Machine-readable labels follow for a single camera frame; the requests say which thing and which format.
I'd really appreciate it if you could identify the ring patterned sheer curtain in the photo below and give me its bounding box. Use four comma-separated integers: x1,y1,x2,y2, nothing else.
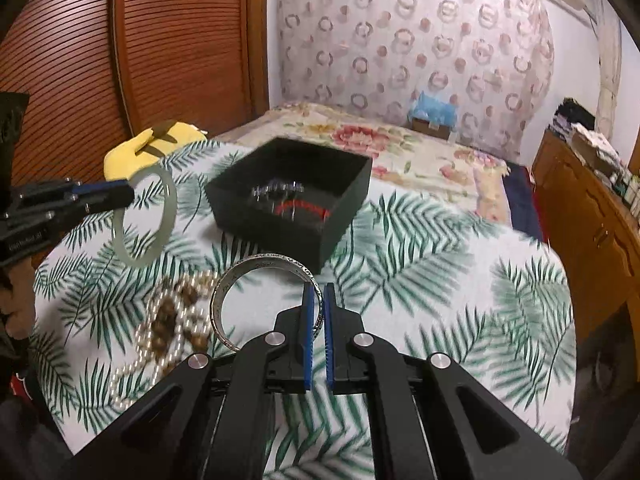
272,0,557,167

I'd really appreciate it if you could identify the wooden louvered wardrobe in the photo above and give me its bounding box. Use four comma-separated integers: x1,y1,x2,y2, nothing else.
0,0,271,188

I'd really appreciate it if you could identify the pale green jade bangle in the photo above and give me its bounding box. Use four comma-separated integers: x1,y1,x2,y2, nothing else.
111,167,179,266

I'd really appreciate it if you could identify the palm leaf print tablecloth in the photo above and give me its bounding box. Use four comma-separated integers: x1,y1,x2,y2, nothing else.
30,137,578,480

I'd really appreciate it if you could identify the floral bed blanket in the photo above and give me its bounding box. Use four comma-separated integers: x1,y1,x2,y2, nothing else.
215,101,513,226

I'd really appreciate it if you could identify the white pearl necklace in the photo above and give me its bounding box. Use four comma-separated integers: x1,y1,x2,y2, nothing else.
112,270,222,409

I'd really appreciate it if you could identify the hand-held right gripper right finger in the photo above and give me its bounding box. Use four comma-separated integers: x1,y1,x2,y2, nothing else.
322,282,586,480

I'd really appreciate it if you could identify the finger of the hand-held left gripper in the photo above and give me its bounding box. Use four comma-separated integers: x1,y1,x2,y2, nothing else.
12,178,127,202
2,186,136,228

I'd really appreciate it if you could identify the black jewelry box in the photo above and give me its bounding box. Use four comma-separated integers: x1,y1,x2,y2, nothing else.
205,136,373,273

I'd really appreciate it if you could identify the pile of folded clothes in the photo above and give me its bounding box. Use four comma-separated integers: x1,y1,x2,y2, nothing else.
552,97,598,135

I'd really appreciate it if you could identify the dark blue bed sheet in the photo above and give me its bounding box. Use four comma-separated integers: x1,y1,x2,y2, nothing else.
504,162,547,244

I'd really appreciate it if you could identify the blue plastic bag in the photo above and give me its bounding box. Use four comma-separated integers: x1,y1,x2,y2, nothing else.
409,91,459,127

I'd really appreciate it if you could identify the row of small bottles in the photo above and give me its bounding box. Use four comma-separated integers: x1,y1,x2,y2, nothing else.
607,162,640,212

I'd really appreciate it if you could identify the person's dark clothing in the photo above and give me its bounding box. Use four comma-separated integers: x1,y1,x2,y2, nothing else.
0,260,68,480

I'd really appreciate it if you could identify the beige tied curtain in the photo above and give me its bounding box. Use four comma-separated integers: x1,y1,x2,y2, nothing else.
595,0,624,141

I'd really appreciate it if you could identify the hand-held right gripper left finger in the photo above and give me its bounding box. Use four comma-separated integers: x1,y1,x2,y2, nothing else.
60,282,316,480

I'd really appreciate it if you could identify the small cardboard box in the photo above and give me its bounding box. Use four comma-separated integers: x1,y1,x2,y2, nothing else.
411,116,454,141

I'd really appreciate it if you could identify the engraved silver bangle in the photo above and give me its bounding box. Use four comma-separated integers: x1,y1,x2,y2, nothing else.
210,255,321,353

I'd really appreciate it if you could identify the red bead bracelet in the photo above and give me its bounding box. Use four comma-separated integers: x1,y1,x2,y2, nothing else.
274,198,334,224

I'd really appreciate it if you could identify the yellow plush toy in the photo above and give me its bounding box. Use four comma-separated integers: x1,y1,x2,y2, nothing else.
102,120,208,182

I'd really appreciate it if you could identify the brown wooden bead bracelet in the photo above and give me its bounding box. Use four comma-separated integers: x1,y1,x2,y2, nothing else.
145,280,217,357

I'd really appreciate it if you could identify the long wooden cabinet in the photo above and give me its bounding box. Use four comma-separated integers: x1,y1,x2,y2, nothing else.
530,130,640,323

